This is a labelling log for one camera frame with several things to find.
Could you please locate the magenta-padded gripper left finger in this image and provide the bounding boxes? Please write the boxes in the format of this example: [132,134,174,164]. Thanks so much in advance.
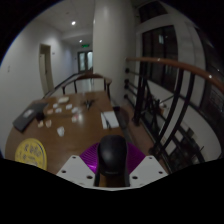
[56,142,101,188]

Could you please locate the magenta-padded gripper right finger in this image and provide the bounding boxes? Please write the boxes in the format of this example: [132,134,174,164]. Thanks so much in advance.
[124,143,169,188]

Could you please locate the black computer mouse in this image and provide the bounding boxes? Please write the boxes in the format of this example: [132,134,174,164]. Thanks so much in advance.
[97,134,128,178]

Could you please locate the round yellow cartoon mouse pad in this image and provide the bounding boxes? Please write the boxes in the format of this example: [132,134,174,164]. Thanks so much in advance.
[14,137,48,171]

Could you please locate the white notepad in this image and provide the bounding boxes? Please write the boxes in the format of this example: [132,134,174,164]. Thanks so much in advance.
[100,110,120,130]

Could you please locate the small black box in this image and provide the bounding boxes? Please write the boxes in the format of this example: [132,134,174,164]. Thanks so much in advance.
[35,112,46,122]

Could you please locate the dark closed laptop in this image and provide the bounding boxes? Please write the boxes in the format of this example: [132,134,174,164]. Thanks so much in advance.
[12,101,49,133]

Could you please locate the wooden armchair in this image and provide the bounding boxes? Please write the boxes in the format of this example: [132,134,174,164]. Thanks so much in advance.
[61,73,113,99]

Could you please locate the open side door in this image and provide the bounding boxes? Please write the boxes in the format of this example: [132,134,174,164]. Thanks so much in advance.
[38,43,55,96]

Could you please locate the double glass door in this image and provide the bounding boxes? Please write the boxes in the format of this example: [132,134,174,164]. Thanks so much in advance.
[77,50,94,73]

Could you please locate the black railing with wooden handrail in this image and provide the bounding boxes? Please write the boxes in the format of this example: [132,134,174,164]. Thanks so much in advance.
[123,56,224,174]

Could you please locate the dark window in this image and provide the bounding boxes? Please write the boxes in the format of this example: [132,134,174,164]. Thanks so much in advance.
[141,24,179,84]

